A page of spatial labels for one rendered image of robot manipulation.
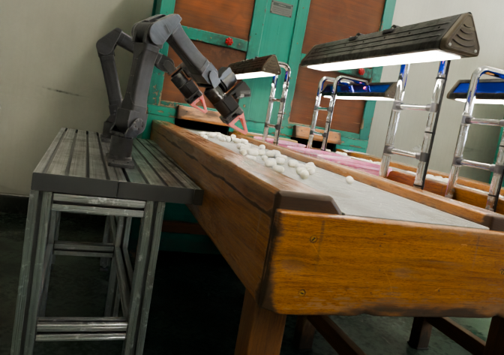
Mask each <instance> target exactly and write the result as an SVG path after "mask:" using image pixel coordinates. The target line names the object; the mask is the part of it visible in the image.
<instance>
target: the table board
mask: <svg viewBox="0 0 504 355"><path fill-rule="evenodd" d="M259 308H264V309H267V310H269V311H272V312H274V313H277V314H297V315H340V316H356V315H359V314H369V315H372V316H383V317H467V318H490V317H493V316H497V317H501V318H504V232H502V231H495V230H481V229H473V228H466V227H452V226H445V225H437V224H423V223H415V222H408V221H393V220H386V219H378V218H364V217H357V216H349V215H335V214H328V213H320V212H306V211H298V210H291V209H276V210H275V214H274V222H273V226H272V231H271V239H270V243H269V247H268V255H267V260H266V264H265V272H264V276H263V281H262V289H261V294H260V299H259Z"/></svg>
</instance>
